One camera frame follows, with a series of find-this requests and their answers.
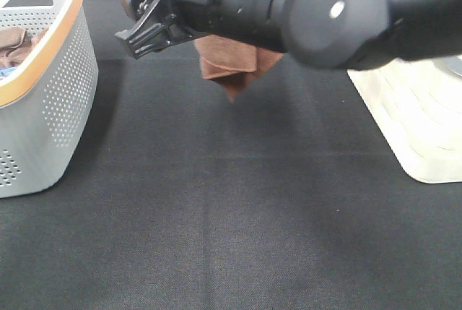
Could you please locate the grey perforated laundry basket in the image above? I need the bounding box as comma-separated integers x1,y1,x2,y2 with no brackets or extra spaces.
1,0,98,198

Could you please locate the blue cloth in basket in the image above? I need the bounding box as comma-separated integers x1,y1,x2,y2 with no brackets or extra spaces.
0,66,17,80

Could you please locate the black table cloth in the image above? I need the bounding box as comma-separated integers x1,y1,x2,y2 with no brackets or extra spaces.
1,0,461,309

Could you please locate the brown towel in basket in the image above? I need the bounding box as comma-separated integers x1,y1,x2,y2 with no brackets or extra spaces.
1,27,48,69

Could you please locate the brown towel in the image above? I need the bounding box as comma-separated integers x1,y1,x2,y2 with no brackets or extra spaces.
194,35,283,102
1,27,48,69

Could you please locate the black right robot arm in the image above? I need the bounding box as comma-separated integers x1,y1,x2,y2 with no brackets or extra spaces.
116,0,461,70

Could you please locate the white basket grey rim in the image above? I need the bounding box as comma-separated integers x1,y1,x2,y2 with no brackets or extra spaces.
347,56,461,184

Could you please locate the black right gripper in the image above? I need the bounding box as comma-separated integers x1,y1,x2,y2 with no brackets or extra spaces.
115,0,231,59

